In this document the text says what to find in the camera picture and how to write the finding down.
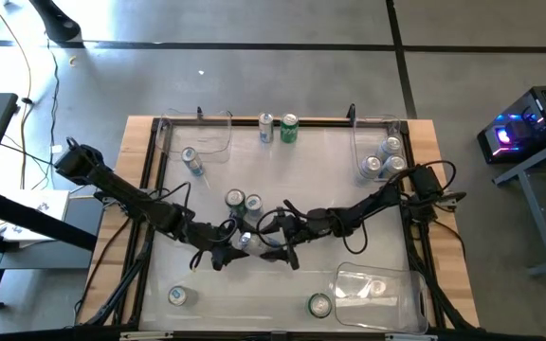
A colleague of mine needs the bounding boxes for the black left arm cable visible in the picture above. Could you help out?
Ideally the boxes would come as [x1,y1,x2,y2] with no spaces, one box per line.
[156,181,239,274]

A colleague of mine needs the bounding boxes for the white box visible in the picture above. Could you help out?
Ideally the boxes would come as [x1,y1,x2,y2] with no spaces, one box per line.
[0,188,71,243]

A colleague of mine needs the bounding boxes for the yellow cable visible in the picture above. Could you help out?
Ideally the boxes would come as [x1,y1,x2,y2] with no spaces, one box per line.
[0,0,33,190]

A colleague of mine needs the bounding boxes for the thin black cable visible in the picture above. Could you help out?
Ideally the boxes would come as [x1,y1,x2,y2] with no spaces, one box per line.
[0,133,89,177]

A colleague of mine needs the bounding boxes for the clear plastic bin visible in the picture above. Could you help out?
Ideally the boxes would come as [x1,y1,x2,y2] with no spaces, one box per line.
[328,260,429,335]
[155,108,234,165]
[352,112,410,187]

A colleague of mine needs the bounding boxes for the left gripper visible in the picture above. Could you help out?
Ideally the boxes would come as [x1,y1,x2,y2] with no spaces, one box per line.
[185,216,251,273]

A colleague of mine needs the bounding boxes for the silver metal bracket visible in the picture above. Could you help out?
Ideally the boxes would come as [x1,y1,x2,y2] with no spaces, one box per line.
[119,331,174,341]
[385,333,438,341]

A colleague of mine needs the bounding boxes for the black floor cable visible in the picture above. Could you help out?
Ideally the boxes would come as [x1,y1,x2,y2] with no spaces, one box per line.
[44,32,62,177]

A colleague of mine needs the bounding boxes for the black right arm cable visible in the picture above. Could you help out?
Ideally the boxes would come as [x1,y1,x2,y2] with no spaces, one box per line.
[253,159,459,256]

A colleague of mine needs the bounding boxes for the black metal table frame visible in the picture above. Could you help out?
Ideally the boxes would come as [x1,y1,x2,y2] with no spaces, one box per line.
[76,116,476,341]

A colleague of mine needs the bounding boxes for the black curved stand foot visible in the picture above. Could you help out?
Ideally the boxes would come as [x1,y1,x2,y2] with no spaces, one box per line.
[28,0,83,43]

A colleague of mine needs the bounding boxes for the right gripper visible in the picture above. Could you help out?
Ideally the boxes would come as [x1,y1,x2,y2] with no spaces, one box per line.
[262,201,327,273]

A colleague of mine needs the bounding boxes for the Red Bull can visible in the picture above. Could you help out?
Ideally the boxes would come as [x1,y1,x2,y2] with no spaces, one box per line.
[180,146,207,178]
[244,193,264,222]
[167,285,198,308]
[257,111,275,145]

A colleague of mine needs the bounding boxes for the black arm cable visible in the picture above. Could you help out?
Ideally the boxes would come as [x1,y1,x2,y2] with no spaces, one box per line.
[253,159,459,256]
[156,181,239,274]

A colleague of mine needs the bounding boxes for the green Sprite can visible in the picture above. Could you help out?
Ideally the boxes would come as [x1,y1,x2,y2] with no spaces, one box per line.
[224,188,247,220]
[307,292,333,319]
[280,113,300,145]

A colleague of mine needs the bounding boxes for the grey metal stand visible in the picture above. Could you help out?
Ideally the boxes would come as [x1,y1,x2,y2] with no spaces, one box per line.
[493,130,546,278]

